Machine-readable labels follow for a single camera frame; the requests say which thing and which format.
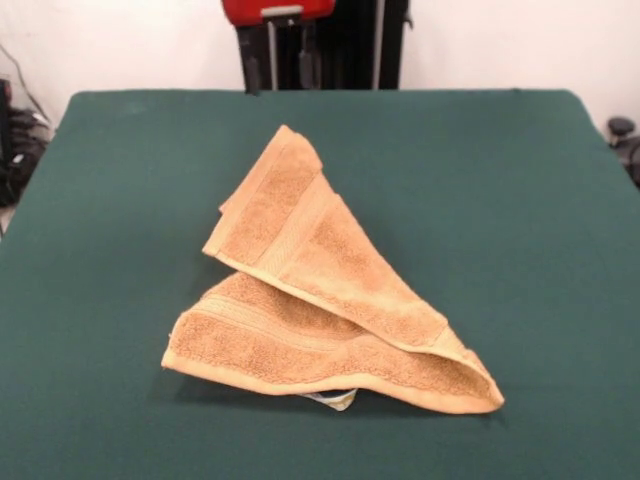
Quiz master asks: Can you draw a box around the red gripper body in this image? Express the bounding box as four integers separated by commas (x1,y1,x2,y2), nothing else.
221,0,337,25

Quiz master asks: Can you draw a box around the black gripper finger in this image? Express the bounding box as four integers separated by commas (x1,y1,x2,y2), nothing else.
297,22,319,86
238,23,262,95

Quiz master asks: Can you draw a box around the tan terry towel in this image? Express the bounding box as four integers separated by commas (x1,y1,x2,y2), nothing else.
159,124,505,416

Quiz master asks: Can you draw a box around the dark green table cloth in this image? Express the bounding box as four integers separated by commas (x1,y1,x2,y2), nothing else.
0,88,640,480

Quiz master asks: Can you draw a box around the dark stand base foot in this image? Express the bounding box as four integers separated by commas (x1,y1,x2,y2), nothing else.
606,116,640,190

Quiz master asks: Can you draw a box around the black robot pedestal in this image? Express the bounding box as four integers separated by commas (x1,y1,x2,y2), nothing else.
234,0,413,92

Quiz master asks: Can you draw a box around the black equipment with cables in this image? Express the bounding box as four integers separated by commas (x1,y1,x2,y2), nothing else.
0,78,55,207

